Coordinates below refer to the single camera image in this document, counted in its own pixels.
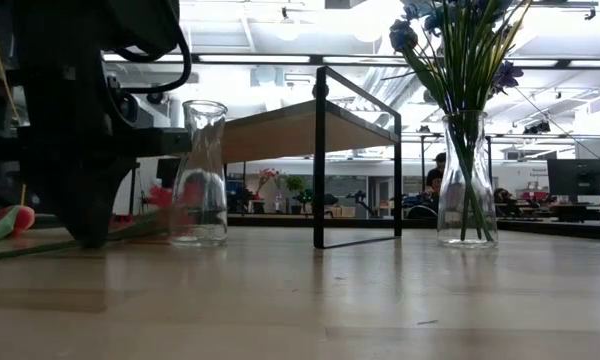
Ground long ceiling light strip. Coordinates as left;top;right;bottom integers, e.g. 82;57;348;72
102;52;600;69

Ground orange pink artificial tulip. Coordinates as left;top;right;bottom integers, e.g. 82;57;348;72
0;204;36;246

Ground white round pendant lamp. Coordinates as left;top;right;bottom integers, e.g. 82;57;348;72
273;7;302;42

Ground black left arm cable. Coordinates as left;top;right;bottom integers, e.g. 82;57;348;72
112;27;192;95

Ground blue artificial flower bunch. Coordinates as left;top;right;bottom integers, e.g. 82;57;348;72
399;0;511;244

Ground pink flowers in pot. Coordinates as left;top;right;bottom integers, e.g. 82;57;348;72
257;167;282;202

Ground red artificial flower bunch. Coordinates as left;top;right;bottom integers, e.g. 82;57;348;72
0;182;191;264

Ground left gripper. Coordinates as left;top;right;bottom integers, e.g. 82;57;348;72
10;54;191;249

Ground black computer monitor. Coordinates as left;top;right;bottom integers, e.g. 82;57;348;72
547;158;600;197

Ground potted green plant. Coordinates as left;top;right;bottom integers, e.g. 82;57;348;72
284;174;315;215

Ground black metal table frame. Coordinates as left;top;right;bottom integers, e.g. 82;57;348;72
0;183;600;242

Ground purple artificial flower bunch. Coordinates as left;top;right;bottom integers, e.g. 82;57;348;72
444;0;534;244

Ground wooden shelf black metal frame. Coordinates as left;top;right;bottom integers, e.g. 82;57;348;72
129;65;404;250

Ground clear glass vase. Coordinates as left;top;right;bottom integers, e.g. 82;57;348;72
436;109;500;250
168;99;230;247

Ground person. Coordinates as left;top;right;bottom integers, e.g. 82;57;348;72
424;152;447;206

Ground yellow cable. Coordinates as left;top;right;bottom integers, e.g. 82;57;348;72
0;0;29;206

